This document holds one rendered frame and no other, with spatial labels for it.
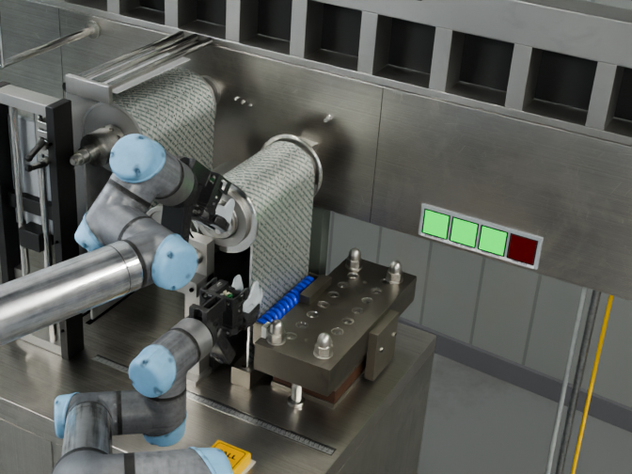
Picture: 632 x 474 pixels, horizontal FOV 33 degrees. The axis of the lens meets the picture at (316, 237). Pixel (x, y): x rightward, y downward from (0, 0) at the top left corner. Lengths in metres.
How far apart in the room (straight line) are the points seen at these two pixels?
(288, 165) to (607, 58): 0.62
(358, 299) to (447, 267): 1.55
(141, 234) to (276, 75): 0.73
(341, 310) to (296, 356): 0.19
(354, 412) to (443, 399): 1.59
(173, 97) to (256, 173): 0.24
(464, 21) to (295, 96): 0.40
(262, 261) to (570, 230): 0.58
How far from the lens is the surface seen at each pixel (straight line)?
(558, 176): 1.99
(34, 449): 2.16
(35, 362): 2.18
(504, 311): 3.64
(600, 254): 2.03
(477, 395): 3.66
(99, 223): 1.61
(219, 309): 1.86
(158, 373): 1.73
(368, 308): 2.10
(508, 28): 1.94
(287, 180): 2.01
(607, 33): 1.90
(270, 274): 2.04
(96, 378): 2.12
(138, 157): 1.59
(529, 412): 3.63
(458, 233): 2.10
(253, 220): 1.91
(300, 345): 1.98
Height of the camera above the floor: 2.16
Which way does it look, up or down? 29 degrees down
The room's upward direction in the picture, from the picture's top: 4 degrees clockwise
